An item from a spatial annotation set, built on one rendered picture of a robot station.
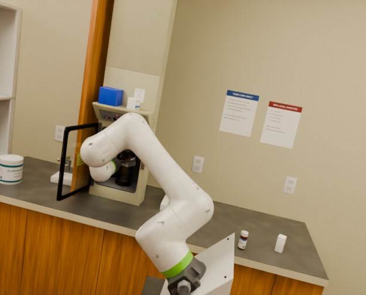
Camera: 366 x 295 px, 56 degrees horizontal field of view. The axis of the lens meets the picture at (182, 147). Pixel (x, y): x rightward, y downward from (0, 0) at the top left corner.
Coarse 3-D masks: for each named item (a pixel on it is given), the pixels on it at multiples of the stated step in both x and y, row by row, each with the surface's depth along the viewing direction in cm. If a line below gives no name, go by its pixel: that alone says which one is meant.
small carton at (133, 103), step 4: (128, 100) 187; (132, 100) 186; (136, 100) 186; (140, 100) 190; (128, 104) 188; (132, 104) 187; (136, 104) 188; (128, 108) 188; (132, 108) 187; (136, 108) 189
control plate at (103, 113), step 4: (100, 112) 192; (104, 112) 191; (108, 112) 190; (112, 112) 189; (116, 112) 188; (108, 116) 193; (112, 116) 192; (116, 116) 191; (120, 116) 190; (112, 120) 195
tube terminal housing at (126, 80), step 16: (112, 80) 195; (128, 80) 193; (144, 80) 192; (160, 80) 193; (128, 96) 195; (160, 96) 201; (144, 176) 204; (96, 192) 209; (112, 192) 207; (128, 192) 206; (144, 192) 213
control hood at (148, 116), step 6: (96, 102) 188; (96, 108) 190; (102, 108) 188; (108, 108) 187; (114, 108) 186; (120, 108) 185; (126, 108) 188; (96, 114) 195; (144, 114) 183; (150, 114) 188; (108, 120) 196; (150, 120) 191; (150, 126) 194
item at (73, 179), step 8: (88, 128) 191; (64, 136) 172; (72, 136) 178; (80, 136) 185; (88, 136) 193; (72, 144) 179; (80, 144) 187; (72, 152) 181; (72, 160) 183; (80, 160) 190; (64, 168) 178; (72, 168) 185; (80, 168) 192; (88, 168) 201; (64, 176) 180; (72, 176) 186; (80, 176) 194; (88, 176) 203; (64, 184) 182; (72, 184) 188; (80, 184) 196; (64, 192) 183
